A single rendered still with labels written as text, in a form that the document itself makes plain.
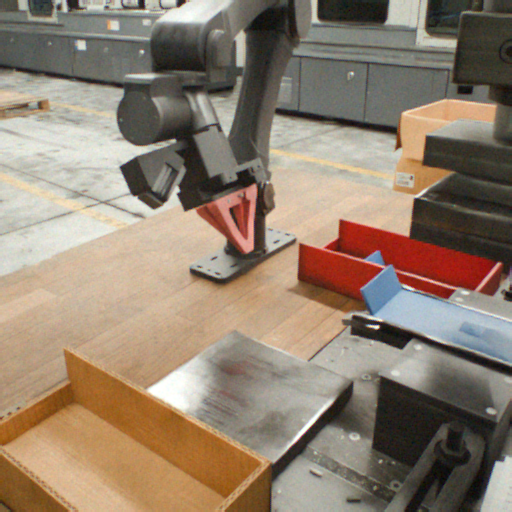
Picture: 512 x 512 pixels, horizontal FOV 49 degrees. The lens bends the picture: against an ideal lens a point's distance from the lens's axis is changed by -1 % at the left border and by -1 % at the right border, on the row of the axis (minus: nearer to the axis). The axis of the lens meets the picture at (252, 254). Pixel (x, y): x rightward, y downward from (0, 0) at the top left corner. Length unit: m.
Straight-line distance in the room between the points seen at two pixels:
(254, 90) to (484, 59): 0.45
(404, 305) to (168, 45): 0.38
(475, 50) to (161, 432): 0.40
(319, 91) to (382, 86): 0.72
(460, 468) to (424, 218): 0.19
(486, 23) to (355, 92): 5.36
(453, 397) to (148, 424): 0.26
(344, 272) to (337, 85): 5.17
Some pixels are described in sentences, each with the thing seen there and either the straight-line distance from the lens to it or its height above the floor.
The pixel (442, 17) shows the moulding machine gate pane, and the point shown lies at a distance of 5.37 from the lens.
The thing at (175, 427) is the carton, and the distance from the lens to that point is 0.51.
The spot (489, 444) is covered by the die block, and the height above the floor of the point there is 0.96.
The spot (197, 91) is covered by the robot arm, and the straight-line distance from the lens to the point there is 0.68.
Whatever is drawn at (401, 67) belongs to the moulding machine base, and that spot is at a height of 0.63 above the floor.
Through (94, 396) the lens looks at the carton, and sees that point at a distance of 0.59.
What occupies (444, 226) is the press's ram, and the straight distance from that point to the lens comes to 0.46.
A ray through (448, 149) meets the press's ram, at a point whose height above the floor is 1.17.
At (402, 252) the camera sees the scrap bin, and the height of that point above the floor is 0.93.
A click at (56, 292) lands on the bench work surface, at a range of 0.85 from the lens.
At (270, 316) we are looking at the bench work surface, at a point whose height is 0.90.
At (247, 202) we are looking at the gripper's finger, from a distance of 0.69.
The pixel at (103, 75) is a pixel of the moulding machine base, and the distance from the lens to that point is 8.67.
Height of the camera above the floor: 1.29
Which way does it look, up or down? 25 degrees down
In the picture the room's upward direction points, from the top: straight up
